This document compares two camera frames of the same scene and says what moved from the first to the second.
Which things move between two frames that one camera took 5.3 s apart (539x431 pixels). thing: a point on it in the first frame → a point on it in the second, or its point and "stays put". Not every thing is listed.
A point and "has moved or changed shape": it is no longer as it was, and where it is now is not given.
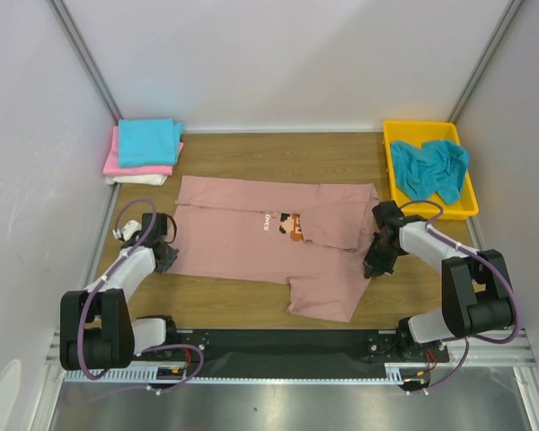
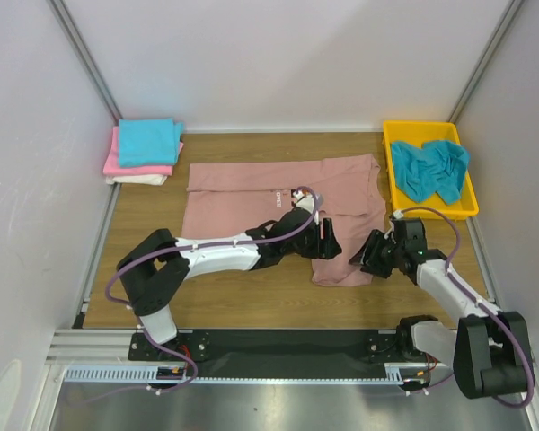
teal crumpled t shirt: (432, 169) stays put
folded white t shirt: (153, 180) stays put
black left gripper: (170, 258) → (327, 248)
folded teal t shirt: (149, 141) stays put
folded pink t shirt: (113, 166) stays put
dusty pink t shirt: (313, 236) has moved or changed shape
